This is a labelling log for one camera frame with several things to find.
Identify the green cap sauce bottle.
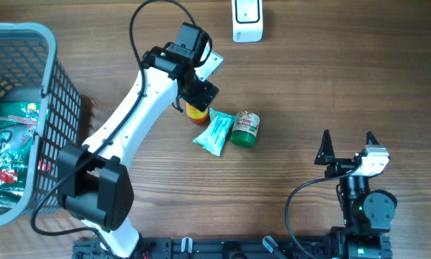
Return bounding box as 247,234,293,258
186,104,209,124

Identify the teal tissue packet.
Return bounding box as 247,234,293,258
193,108,236,156

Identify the green lid jar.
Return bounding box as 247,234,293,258
230,111,260,148

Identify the green 3M gloves packet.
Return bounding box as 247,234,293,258
0,101,40,214

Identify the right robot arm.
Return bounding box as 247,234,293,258
314,129,398,259

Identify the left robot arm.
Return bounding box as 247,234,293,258
56,22,223,258

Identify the white barcode scanner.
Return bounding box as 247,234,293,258
232,0,263,43

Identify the grey plastic mesh basket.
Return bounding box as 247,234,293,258
0,23,82,227

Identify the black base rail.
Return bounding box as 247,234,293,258
72,235,393,259

